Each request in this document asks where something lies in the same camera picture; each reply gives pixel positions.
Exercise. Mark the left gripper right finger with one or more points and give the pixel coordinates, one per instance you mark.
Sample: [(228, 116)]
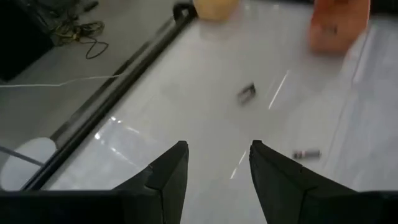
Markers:
[(273, 174)]

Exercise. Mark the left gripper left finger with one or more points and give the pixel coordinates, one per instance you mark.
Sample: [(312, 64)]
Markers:
[(174, 168)]

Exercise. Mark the yellow plastic bin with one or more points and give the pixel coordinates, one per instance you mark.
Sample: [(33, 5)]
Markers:
[(214, 9)]

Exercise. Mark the small grey battery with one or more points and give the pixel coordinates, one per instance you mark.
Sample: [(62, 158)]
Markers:
[(306, 154)]

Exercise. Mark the black battery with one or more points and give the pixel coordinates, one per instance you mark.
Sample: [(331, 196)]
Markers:
[(246, 93)]

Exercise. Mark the white floor stand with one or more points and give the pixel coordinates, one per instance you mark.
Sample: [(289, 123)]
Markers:
[(31, 147)]

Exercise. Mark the orange plastic bin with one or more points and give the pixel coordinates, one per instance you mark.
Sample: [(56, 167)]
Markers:
[(339, 25)]

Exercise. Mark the black bulky object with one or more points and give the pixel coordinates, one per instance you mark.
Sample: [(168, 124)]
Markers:
[(21, 40)]

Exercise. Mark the black table frame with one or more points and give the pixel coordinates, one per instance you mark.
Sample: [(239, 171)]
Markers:
[(99, 107)]

